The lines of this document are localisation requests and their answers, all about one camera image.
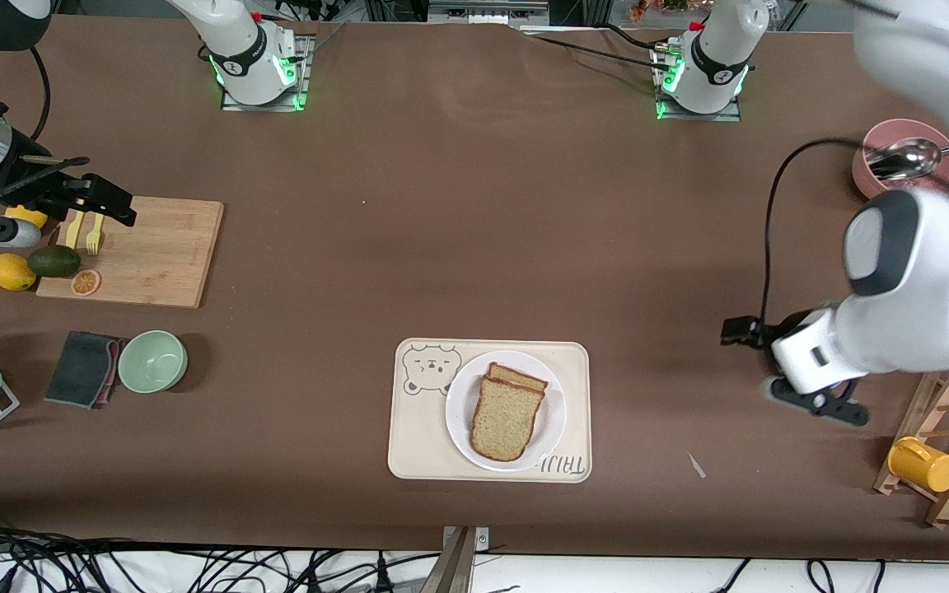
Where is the yellow cup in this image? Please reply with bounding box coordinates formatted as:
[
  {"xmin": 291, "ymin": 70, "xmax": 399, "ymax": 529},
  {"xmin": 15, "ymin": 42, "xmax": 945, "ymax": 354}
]
[{"xmin": 887, "ymin": 437, "xmax": 949, "ymax": 494}]

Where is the yellow lemon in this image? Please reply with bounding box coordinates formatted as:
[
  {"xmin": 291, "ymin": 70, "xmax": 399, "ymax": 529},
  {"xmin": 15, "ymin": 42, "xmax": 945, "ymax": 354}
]
[
  {"xmin": 0, "ymin": 253, "xmax": 37, "ymax": 292},
  {"xmin": 3, "ymin": 204, "xmax": 49, "ymax": 231}
]

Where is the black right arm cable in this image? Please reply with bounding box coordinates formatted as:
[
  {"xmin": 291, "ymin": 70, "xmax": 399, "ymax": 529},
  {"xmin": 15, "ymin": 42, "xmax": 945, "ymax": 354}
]
[{"xmin": 0, "ymin": 45, "xmax": 90, "ymax": 203}]

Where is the wooden cup rack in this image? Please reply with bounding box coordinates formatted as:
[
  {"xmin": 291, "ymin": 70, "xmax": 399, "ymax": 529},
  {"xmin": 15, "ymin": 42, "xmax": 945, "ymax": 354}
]
[{"xmin": 872, "ymin": 362, "xmax": 949, "ymax": 530}]

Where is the dark grey folded cloth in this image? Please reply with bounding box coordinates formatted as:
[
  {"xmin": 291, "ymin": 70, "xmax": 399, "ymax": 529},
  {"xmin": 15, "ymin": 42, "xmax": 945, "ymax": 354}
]
[{"xmin": 44, "ymin": 330, "xmax": 128, "ymax": 410}]

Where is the wooden cutting board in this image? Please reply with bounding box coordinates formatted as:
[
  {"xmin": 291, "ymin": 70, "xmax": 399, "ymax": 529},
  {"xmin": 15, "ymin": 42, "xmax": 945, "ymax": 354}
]
[{"xmin": 35, "ymin": 195, "xmax": 226, "ymax": 310}]

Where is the pink ribbed bowl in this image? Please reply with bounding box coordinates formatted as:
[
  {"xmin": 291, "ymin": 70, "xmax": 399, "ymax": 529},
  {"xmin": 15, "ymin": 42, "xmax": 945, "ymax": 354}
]
[{"xmin": 852, "ymin": 119, "xmax": 949, "ymax": 201}]

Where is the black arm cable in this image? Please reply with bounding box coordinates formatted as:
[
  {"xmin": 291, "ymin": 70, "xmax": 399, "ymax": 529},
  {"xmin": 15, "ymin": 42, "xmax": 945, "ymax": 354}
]
[
  {"xmin": 0, "ymin": 45, "xmax": 90, "ymax": 203},
  {"xmin": 759, "ymin": 136, "xmax": 867, "ymax": 326}
]

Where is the cream bear-print tray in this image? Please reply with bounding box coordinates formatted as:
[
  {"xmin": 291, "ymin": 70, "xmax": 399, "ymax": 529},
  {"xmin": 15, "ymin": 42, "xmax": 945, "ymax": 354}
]
[{"xmin": 386, "ymin": 337, "xmax": 593, "ymax": 484}]

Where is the silver metal spoon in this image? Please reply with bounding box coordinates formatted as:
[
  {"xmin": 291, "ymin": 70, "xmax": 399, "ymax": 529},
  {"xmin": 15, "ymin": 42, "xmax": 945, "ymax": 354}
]
[{"xmin": 865, "ymin": 137, "xmax": 949, "ymax": 183}]

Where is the pale green bowl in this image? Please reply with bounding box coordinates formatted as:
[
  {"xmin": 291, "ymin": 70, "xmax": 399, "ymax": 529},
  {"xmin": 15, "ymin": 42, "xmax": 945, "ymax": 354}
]
[{"xmin": 117, "ymin": 329, "xmax": 189, "ymax": 395}]

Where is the grey metal box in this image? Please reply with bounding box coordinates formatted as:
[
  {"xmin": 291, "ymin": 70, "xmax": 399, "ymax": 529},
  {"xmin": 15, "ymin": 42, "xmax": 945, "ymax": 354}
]
[{"xmin": 428, "ymin": 0, "xmax": 551, "ymax": 27}]

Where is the dark crust bread slice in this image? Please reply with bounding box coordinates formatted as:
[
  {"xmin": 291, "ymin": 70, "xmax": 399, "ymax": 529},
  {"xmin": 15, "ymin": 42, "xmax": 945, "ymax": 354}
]
[{"xmin": 487, "ymin": 362, "xmax": 549, "ymax": 394}]

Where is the white round plate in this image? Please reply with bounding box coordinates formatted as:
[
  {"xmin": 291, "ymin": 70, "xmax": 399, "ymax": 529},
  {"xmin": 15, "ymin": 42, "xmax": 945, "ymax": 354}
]
[{"xmin": 445, "ymin": 350, "xmax": 568, "ymax": 473}]

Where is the light brown bread slice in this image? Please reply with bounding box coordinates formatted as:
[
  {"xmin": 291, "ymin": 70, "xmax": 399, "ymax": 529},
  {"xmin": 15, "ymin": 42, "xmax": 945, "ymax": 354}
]
[{"xmin": 470, "ymin": 376, "xmax": 546, "ymax": 463}]

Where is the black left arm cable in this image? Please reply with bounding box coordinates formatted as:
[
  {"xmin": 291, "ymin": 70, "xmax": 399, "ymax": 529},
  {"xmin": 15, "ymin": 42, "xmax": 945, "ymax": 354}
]
[{"xmin": 759, "ymin": 136, "xmax": 867, "ymax": 326}]

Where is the metal table clamp bracket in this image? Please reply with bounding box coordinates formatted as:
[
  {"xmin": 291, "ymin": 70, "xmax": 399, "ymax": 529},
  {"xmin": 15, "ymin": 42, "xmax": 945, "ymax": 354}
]
[{"xmin": 429, "ymin": 525, "xmax": 492, "ymax": 593}]

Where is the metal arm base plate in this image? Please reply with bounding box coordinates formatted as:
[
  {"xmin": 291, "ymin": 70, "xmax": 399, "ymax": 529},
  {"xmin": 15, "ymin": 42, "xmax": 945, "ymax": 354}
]
[
  {"xmin": 652, "ymin": 41, "xmax": 743, "ymax": 123},
  {"xmin": 219, "ymin": 33, "xmax": 316, "ymax": 113}
]

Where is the green avocado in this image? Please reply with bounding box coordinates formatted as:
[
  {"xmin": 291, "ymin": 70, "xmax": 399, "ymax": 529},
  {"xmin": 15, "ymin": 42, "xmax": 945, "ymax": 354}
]
[{"xmin": 27, "ymin": 245, "xmax": 82, "ymax": 279}]

